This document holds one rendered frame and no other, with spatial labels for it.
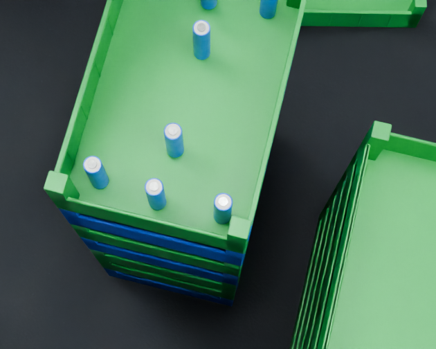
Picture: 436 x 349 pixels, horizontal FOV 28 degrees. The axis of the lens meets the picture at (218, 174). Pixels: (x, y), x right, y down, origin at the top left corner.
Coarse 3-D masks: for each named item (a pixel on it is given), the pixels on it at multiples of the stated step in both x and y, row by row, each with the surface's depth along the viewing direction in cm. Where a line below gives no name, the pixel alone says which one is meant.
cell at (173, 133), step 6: (168, 126) 86; (174, 126) 86; (180, 126) 86; (168, 132) 85; (174, 132) 85; (180, 132) 85; (168, 138) 85; (174, 138) 85; (180, 138) 86; (168, 144) 87; (174, 144) 87; (180, 144) 88; (168, 150) 90; (174, 150) 89; (180, 150) 89; (174, 156) 91
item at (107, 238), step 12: (84, 228) 98; (96, 240) 105; (108, 240) 103; (120, 240) 100; (132, 240) 100; (144, 252) 104; (156, 252) 102; (168, 252) 100; (180, 252) 100; (192, 264) 104; (204, 264) 102; (216, 264) 99; (228, 264) 97
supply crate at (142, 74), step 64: (128, 0) 96; (192, 0) 96; (256, 0) 96; (128, 64) 94; (192, 64) 94; (256, 64) 94; (128, 128) 92; (192, 128) 92; (256, 128) 92; (64, 192) 83; (128, 192) 90; (192, 192) 90; (256, 192) 85
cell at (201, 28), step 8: (200, 24) 88; (208, 24) 88; (192, 32) 89; (200, 32) 88; (208, 32) 88; (200, 40) 89; (208, 40) 90; (200, 48) 91; (208, 48) 92; (200, 56) 93; (208, 56) 94
